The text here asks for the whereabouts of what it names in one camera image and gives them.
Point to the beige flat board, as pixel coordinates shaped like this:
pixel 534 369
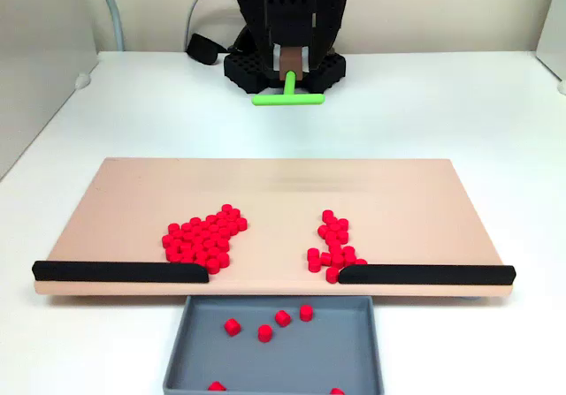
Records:
pixel 283 183

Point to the grey shallow tray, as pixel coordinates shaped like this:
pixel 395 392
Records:
pixel 309 359

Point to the black clamp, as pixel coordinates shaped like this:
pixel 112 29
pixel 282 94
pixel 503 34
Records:
pixel 203 48

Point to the red cylindrical granule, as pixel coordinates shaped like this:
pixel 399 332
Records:
pixel 326 257
pixel 224 258
pixel 214 265
pixel 188 230
pixel 204 255
pixel 169 241
pixel 216 252
pixel 332 273
pixel 196 224
pixel 216 239
pixel 191 254
pixel 190 239
pixel 214 231
pixel 222 225
pixel 234 215
pixel 207 236
pixel 338 260
pixel 233 228
pixel 178 245
pixel 231 222
pixel 361 261
pixel 306 312
pixel 189 260
pixel 313 253
pixel 326 215
pixel 337 391
pixel 349 259
pixel 197 233
pixel 211 245
pixel 315 263
pixel 225 234
pixel 222 218
pixel 178 257
pixel 323 231
pixel 282 317
pixel 180 237
pixel 227 210
pixel 205 228
pixel 330 237
pixel 348 251
pixel 201 260
pixel 199 242
pixel 216 386
pixel 341 237
pixel 187 248
pixel 241 224
pixel 331 222
pixel 212 222
pixel 199 249
pixel 231 327
pixel 175 230
pixel 341 224
pixel 334 229
pixel 336 251
pixel 334 245
pixel 224 245
pixel 174 252
pixel 264 333

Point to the white round foot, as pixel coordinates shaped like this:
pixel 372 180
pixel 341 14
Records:
pixel 561 86
pixel 81 80

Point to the black guide rail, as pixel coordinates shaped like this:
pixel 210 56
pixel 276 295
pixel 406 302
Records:
pixel 110 272
pixel 433 275

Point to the brown tool holder block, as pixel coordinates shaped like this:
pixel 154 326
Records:
pixel 291 61

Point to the green T-shaped pusher tool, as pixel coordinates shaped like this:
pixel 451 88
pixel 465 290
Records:
pixel 287 99

